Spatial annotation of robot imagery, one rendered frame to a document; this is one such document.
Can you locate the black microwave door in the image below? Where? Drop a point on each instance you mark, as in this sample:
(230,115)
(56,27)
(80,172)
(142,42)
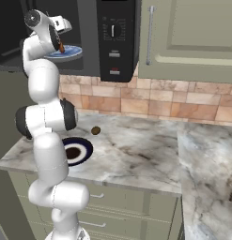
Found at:
(7,31)

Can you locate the olive cupboard door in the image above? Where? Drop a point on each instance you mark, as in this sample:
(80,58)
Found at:
(195,34)

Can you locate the small brown round food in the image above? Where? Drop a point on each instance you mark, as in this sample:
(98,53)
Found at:
(95,130)

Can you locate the brown hot dog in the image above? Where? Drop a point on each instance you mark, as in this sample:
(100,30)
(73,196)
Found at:
(61,47)

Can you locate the olive drawer front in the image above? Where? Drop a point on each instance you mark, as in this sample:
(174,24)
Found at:
(123,198)
(130,229)

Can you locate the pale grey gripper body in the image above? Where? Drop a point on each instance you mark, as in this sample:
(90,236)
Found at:
(66,25)

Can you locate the black microwave oven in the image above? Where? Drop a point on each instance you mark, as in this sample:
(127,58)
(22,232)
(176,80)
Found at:
(119,37)

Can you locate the dark blue white plate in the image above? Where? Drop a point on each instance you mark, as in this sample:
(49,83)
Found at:
(80,151)

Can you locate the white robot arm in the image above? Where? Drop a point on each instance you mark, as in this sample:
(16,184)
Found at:
(45,84)

